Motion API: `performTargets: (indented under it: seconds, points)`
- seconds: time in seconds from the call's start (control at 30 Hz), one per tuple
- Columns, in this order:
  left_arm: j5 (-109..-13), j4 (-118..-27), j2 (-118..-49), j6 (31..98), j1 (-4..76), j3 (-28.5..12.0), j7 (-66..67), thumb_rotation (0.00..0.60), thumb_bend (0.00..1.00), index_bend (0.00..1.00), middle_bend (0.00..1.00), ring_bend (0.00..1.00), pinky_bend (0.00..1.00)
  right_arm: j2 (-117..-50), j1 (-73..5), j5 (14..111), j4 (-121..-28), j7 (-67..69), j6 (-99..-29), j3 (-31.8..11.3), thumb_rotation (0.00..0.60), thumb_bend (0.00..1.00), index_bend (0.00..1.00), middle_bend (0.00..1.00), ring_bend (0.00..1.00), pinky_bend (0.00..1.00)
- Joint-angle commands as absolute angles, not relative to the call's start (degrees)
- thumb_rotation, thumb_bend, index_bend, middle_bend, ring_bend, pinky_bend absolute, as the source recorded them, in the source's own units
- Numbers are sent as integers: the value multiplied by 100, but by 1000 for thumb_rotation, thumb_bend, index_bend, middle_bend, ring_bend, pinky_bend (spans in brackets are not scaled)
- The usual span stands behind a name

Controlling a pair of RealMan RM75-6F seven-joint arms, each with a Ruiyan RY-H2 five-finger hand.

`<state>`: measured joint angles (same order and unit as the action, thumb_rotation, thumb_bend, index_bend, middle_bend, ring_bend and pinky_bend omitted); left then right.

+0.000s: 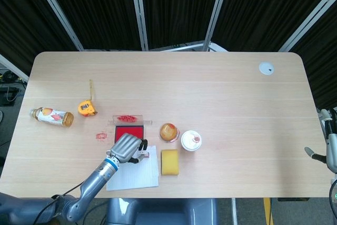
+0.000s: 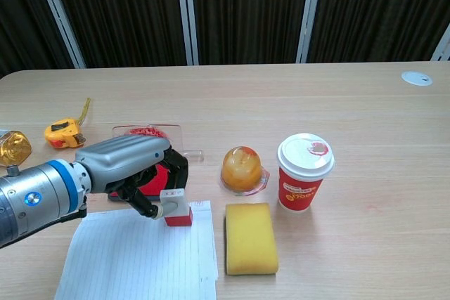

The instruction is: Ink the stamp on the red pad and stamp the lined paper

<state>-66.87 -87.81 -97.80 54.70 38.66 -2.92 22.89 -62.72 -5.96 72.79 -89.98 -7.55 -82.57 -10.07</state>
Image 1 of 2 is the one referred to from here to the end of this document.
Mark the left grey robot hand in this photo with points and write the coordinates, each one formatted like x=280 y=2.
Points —
x=126 y=147

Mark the white red rubber stamp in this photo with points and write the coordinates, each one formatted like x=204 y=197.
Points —
x=144 y=153

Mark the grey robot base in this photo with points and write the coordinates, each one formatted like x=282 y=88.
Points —
x=163 y=211

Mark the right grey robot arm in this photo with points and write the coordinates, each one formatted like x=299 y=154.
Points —
x=335 y=188

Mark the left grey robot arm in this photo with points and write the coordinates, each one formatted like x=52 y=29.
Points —
x=92 y=180

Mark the red ink pad clear lid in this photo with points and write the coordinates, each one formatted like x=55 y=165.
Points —
x=122 y=130

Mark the white lined paper sheets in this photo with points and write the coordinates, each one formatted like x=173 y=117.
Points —
x=137 y=175

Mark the orange fruit jelly cup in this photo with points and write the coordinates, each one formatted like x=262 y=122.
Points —
x=168 y=131

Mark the yellow sponge block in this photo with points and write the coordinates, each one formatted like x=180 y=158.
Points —
x=170 y=162

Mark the yellow tape measure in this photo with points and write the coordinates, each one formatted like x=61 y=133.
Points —
x=85 y=107

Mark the white lidded cup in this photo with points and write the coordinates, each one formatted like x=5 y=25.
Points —
x=190 y=140

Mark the amber drink bottle printed label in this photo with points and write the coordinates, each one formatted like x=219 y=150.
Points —
x=52 y=117

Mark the white table leg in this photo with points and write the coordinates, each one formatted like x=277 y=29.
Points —
x=234 y=211

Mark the black floor equipment box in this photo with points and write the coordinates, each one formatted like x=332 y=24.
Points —
x=5 y=96

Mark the black pleated curtain panel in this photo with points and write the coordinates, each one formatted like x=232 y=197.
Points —
x=268 y=6
x=321 y=64
x=18 y=17
x=179 y=6
x=100 y=9

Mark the yellow upright bar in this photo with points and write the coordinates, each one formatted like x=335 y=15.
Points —
x=267 y=211

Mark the grey metal floor frame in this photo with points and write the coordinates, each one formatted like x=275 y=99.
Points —
x=184 y=46

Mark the white partition frame post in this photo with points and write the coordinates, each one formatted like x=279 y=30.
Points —
x=140 y=11
x=56 y=9
x=214 y=14
x=308 y=19
x=13 y=65

